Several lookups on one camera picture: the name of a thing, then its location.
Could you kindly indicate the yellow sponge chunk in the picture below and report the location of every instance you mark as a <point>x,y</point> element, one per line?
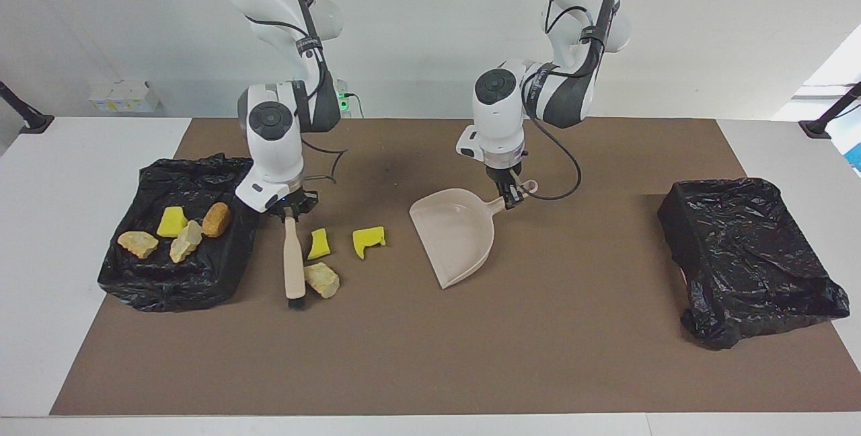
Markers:
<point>172,222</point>

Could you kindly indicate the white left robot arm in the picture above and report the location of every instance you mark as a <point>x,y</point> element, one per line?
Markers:
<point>498,120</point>

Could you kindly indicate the brown table mat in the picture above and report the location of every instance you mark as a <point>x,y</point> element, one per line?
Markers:
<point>430,369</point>

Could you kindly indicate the tan bread piece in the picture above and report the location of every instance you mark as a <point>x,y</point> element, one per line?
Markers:
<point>138,244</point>

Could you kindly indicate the beige plastic dustpan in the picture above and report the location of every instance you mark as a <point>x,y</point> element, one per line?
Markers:
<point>457,234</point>

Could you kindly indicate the beige hand brush black bristles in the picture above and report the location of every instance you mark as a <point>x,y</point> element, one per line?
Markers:
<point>294,261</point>

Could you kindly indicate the curved yellow sponge piece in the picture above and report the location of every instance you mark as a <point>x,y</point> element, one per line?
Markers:
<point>318,246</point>

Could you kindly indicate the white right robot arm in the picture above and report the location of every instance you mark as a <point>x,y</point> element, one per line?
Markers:
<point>272,147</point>

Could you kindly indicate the black bag lined bin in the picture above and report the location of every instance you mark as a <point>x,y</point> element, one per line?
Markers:
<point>746,268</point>
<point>202,281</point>

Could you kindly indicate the notched yellow sponge piece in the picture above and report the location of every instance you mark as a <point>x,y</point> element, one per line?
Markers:
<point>366,239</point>

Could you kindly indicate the blue object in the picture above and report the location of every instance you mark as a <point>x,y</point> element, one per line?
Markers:
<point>856,157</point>

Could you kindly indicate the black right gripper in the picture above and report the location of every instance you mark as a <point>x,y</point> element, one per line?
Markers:
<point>292,204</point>

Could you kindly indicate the brown round bread roll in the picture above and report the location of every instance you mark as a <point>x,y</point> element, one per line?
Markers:
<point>216,219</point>

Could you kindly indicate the black clamp stand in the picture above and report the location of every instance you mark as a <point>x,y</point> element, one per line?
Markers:
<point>33,122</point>
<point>817,128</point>

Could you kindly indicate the white cardboard boxes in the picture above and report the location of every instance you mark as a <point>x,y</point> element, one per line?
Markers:
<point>124,98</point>

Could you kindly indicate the large pale bread chunk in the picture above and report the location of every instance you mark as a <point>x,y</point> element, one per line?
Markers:
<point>323,280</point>

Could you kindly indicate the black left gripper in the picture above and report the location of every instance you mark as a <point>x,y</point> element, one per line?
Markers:
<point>504,173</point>

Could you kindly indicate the pale cream bread piece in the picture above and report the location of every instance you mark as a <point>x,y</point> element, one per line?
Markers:
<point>183,244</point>

